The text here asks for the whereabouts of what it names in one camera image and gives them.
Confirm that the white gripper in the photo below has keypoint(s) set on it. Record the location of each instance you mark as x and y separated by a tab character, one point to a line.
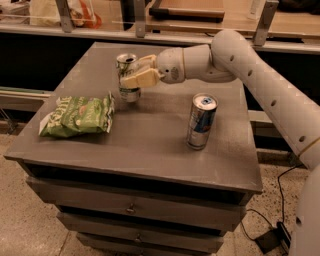
170	65

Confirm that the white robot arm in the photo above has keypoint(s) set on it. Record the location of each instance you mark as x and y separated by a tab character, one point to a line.
296	117

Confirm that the silver blue energy drink can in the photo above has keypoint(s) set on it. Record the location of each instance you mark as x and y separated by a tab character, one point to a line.
203	110

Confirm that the green jalapeno chip bag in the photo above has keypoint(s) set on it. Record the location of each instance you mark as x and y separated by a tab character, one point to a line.
77	115

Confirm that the white orange plastic bag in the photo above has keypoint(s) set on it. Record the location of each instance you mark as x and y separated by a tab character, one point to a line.
52	13

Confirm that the wooden board on shelf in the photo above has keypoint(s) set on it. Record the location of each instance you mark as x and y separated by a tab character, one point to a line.
194	10

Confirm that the grey drawer cabinet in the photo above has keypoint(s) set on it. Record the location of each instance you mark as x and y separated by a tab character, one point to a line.
141	189

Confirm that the black floor power box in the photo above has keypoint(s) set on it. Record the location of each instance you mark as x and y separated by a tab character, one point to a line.
276	237

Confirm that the grey metal shelf bracket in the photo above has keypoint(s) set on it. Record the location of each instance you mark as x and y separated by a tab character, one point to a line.
266	12
65	16

